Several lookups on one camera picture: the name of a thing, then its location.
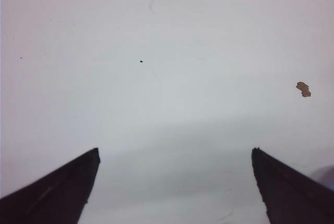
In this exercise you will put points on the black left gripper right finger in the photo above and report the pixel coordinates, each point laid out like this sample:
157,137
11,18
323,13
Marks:
290,196

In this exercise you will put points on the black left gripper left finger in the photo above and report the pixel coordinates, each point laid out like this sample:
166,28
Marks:
58,197

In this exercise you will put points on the small brown table stain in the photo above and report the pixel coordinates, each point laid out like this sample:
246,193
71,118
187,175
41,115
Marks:
304,89

